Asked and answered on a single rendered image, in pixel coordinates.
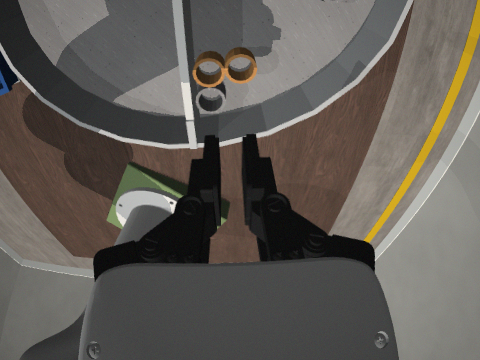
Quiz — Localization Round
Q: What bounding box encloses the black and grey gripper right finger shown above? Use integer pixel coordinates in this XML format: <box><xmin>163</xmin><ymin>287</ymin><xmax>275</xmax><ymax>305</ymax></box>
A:
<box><xmin>242</xmin><ymin>134</ymin><xmax>375</xmax><ymax>273</ymax></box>

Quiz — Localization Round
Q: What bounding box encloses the bronze bushing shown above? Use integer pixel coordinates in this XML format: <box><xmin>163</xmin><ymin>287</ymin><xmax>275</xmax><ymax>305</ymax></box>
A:
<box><xmin>193</xmin><ymin>51</ymin><xmax>225</xmax><ymax>88</ymax></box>
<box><xmin>224</xmin><ymin>47</ymin><xmax>257</xmax><ymax>84</ymax></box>

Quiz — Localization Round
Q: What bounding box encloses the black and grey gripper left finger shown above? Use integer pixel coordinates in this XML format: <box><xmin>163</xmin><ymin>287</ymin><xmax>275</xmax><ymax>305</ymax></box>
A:
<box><xmin>93</xmin><ymin>135</ymin><xmax>221</xmax><ymax>281</ymax></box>

